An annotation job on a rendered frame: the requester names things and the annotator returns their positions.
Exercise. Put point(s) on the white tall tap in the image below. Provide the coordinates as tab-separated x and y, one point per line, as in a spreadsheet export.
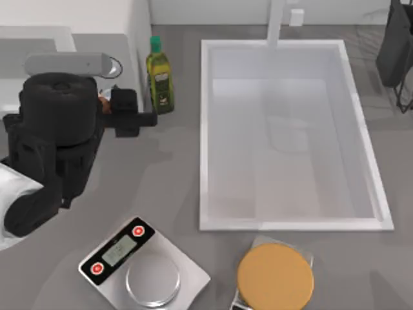
275	22

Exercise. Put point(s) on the black rack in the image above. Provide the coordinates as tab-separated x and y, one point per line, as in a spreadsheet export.
395	42

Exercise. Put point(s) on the white wall socket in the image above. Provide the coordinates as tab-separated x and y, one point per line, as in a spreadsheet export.
296	17

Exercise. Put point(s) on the green bottle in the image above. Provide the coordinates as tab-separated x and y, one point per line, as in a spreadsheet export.
160	84

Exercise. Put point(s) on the white sink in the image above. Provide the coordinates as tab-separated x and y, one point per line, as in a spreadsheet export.
290	145

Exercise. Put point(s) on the pale grey rounded box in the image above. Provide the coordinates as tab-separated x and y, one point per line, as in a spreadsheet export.
64	64

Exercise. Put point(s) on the silver kitchen scale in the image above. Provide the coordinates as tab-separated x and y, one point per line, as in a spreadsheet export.
161	258

